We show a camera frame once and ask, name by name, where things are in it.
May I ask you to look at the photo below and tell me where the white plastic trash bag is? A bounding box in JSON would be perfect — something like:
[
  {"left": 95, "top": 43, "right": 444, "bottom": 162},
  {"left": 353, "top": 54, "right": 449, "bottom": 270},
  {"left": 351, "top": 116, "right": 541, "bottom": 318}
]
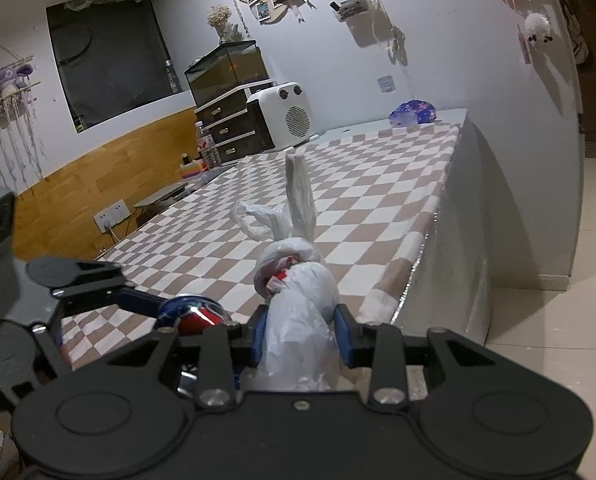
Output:
[{"left": 231, "top": 151, "right": 339, "bottom": 392}]

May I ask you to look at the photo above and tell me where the blue crushed soda can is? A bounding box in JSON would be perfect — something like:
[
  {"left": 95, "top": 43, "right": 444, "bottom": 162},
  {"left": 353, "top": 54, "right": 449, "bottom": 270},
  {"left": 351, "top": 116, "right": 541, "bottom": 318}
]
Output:
[{"left": 154, "top": 296, "right": 236, "bottom": 408}]

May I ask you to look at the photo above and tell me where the brown white checkered blanket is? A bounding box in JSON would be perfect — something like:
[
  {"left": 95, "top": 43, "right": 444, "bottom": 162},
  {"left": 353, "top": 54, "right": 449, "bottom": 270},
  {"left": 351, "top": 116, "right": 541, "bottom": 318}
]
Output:
[{"left": 57, "top": 122, "right": 463, "bottom": 371}]

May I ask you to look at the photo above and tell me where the plastic water bottle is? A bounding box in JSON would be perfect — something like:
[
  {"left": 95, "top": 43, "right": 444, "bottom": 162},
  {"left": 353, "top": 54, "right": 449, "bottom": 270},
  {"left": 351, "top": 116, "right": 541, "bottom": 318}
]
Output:
[{"left": 195, "top": 120, "right": 221, "bottom": 169}]

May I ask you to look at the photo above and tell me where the black white drawer cabinet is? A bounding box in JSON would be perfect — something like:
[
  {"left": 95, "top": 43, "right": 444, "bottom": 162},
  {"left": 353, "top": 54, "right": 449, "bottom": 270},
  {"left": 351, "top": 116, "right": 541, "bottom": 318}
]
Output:
[{"left": 195, "top": 79, "right": 275, "bottom": 162}]

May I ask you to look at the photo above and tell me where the purple plush toy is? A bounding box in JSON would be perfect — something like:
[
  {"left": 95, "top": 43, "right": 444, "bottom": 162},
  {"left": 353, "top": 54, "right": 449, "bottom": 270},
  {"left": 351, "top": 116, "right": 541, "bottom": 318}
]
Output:
[{"left": 0, "top": 63, "right": 33, "bottom": 99}]

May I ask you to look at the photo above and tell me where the white space heater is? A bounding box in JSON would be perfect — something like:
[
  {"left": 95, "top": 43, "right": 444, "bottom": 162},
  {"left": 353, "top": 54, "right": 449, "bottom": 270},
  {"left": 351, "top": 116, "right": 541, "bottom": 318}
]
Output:
[{"left": 247, "top": 82, "right": 316, "bottom": 151}]

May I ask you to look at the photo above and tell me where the blue patterned pouch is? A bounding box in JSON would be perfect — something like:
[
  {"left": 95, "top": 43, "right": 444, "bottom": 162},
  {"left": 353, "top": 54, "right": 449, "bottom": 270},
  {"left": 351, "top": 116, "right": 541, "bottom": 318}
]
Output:
[{"left": 389, "top": 100, "right": 437, "bottom": 128}]

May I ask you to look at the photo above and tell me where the dark window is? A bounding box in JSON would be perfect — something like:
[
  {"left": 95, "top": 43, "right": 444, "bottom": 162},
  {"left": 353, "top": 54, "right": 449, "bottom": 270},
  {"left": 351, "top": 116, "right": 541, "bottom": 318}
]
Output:
[{"left": 45, "top": 0, "right": 180, "bottom": 132}]

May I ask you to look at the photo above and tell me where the glass fish tank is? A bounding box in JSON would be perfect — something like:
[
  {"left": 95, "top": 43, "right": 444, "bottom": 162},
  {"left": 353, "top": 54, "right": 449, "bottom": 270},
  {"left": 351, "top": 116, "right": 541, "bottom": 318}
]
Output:
[{"left": 184, "top": 40, "right": 269, "bottom": 106}]

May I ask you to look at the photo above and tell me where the dried flower bouquet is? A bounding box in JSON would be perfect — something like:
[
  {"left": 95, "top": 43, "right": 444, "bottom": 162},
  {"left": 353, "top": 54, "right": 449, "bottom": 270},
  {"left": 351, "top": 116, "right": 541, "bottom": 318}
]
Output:
[{"left": 207, "top": 4, "right": 244, "bottom": 44}]

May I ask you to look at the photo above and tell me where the white fluffy sheep toy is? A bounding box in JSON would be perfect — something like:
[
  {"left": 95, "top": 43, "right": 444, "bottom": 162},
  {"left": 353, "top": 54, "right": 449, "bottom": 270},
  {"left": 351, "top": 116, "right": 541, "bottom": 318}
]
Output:
[{"left": 525, "top": 12, "right": 554, "bottom": 44}]

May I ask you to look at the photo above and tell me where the white wall power socket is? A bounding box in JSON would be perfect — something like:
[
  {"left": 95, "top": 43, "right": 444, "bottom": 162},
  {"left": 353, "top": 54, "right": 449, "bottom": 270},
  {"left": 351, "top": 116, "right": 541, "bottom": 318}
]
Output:
[{"left": 93, "top": 200, "right": 131, "bottom": 233}]

